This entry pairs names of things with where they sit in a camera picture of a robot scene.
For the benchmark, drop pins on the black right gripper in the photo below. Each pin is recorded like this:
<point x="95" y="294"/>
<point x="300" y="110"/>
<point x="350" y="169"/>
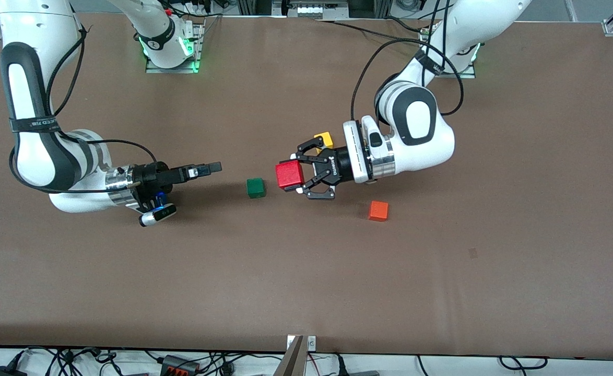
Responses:
<point x="154" y="176"/>

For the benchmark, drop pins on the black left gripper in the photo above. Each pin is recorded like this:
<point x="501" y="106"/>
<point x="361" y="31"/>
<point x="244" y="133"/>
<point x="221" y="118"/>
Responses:
<point x="339" y="165"/>

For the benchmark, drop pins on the red wooden block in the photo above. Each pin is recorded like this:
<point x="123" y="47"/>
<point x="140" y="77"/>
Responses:
<point x="290" y="175"/>

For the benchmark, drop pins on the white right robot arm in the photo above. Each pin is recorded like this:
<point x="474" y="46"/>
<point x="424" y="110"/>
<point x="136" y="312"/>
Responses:
<point x="24" y="89"/>

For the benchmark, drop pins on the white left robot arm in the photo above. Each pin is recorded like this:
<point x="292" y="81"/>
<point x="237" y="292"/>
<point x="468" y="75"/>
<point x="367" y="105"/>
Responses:
<point x="416" y="120"/>

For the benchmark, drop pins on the yellow wooden block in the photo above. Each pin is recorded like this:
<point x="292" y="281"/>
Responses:
<point x="327" y="139"/>

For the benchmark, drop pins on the blue wooden block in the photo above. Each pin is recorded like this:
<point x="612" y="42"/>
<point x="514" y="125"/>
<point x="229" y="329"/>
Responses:
<point x="161" y="199"/>

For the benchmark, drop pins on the green wooden block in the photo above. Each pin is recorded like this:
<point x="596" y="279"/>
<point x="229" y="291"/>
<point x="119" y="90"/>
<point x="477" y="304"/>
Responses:
<point x="256" y="188"/>

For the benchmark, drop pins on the orange wooden block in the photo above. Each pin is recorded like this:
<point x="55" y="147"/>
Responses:
<point x="378" y="211"/>

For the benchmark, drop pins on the white socket strip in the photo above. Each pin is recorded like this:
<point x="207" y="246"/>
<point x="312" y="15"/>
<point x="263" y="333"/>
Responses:
<point x="311" y="10"/>

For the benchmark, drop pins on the black orange power strip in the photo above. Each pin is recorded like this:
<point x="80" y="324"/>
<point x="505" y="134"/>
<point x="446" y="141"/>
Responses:
<point x="178" y="364"/>

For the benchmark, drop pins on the black power adapter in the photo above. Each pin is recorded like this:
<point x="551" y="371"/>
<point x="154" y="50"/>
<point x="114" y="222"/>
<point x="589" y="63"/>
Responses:
<point x="3" y="372"/>

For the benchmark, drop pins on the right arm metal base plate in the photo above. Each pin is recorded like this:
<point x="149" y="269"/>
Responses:
<point x="173" y="69"/>

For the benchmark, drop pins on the small white post bracket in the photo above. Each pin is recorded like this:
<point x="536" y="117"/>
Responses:
<point x="311" y="342"/>

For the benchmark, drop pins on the aluminium frame rack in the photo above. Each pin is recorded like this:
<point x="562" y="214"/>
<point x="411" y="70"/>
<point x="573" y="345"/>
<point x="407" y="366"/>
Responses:
<point x="249" y="6"/>

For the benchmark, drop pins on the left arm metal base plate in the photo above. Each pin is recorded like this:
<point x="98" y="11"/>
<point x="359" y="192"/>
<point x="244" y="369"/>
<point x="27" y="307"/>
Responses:
<point x="466" y="74"/>

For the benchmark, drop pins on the grey metal camera post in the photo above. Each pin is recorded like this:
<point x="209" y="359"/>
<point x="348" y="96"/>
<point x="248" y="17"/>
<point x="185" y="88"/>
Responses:
<point x="291" y="363"/>

